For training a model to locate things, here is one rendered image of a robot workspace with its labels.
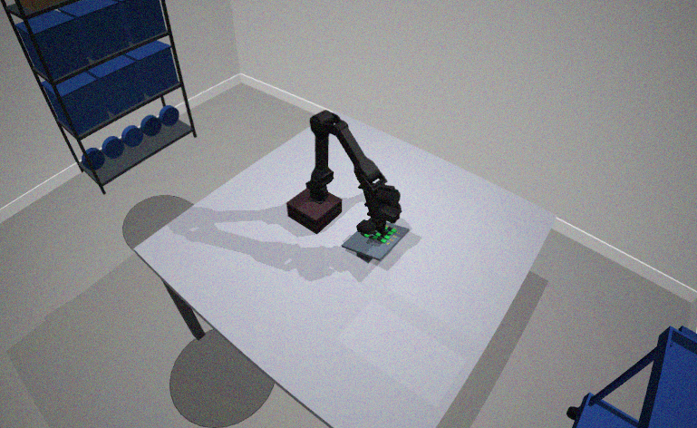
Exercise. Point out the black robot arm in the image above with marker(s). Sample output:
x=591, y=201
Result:
x=365, y=169

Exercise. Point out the grey switch panel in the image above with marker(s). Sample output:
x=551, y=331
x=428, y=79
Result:
x=375, y=246

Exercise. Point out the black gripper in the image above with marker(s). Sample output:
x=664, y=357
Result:
x=369, y=226

